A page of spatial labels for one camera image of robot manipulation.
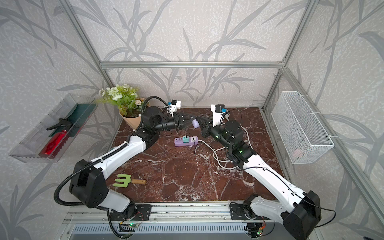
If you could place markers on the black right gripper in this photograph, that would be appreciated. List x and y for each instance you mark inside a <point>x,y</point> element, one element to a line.
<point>208,121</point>

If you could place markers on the clear plastic wall bin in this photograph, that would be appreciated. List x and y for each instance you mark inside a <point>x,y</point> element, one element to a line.
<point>27,151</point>

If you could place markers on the green garden fork wooden handle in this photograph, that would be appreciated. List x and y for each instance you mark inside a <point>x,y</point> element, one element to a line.
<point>123,181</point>

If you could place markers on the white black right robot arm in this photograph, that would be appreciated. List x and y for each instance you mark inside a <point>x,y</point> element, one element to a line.
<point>299,212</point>

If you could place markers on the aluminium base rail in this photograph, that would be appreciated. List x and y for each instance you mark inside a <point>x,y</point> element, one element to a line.
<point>164,212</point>

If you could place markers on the teal usb charger plug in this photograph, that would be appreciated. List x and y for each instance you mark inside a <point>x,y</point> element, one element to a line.
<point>186,139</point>

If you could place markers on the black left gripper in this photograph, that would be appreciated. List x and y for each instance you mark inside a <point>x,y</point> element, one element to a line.
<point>177,121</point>

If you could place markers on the green plastic scoop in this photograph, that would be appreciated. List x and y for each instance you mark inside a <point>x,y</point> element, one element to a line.
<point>74,121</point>

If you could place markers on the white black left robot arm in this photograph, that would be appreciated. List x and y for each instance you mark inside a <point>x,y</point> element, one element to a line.
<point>89,183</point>

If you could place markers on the red spray bottle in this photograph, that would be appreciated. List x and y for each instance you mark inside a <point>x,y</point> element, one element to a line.
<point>54,146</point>

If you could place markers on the artificial white flower plant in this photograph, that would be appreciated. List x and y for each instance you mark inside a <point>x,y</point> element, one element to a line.
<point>114,95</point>

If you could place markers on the white wire mesh basket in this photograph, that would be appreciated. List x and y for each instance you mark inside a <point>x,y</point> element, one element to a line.
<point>302,134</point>

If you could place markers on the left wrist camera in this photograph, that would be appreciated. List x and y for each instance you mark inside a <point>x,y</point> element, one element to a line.
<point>174,105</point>

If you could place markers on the purple power strip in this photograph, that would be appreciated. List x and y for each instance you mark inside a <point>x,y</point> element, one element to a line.
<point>179,142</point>

